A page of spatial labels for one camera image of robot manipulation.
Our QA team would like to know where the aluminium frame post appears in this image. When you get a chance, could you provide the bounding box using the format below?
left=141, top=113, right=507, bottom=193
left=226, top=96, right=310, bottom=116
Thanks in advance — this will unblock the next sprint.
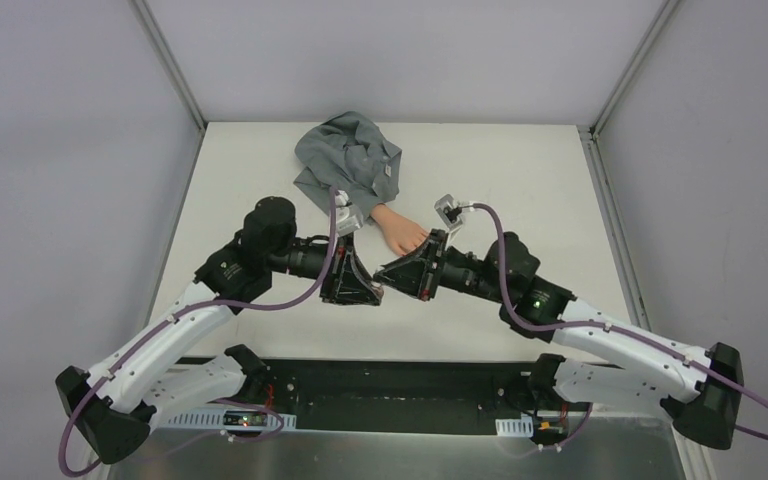
left=589, top=0, right=683, bottom=141
left=129, top=0, right=208, bottom=136

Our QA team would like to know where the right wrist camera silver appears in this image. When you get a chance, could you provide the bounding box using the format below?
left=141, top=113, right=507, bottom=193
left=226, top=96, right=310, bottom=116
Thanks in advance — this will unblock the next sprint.
left=434, top=194, right=471, bottom=233

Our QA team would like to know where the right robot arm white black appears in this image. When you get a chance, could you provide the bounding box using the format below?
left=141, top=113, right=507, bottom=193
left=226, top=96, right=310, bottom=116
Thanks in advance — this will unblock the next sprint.
left=373, top=230, right=743, bottom=450

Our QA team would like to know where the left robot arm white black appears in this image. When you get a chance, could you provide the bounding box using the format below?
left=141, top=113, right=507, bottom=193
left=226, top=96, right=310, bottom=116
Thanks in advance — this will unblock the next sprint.
left=55, top=189, right=383, bottom=478

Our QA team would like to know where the right aluminium frame post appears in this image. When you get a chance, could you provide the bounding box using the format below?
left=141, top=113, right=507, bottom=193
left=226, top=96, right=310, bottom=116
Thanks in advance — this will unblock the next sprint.
left=589, top=0, right=683, bottom=141

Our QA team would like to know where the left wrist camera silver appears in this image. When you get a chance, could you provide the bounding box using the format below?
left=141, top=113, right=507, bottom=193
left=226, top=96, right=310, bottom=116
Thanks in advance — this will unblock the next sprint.
left=334, top=190, right=365, bottom=237

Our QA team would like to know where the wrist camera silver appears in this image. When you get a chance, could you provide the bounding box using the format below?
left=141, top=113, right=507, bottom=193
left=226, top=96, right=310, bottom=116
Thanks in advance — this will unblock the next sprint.
left=434, top=194, right=471, bottom=233
left=334, top=190, right=365, bottom=237

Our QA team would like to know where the left aluminium frame post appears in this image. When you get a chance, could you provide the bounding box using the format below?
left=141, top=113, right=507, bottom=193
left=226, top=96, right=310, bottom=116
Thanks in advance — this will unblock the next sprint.
left=129, top=0, right=208, bottom=136

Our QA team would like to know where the mannequin hand with painted nails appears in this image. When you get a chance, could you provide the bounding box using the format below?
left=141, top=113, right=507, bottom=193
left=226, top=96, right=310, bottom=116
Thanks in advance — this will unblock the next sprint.
left=370, top=204, right=429, bottom=256

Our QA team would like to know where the grey shirt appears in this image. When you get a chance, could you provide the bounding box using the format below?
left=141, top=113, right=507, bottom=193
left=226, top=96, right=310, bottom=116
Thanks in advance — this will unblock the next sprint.
left=293, top=111, right=402, bottom=219

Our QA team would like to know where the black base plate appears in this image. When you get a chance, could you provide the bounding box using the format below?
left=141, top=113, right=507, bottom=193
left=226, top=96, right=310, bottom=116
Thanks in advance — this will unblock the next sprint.
left=231, top=358, right=587, bottom=435

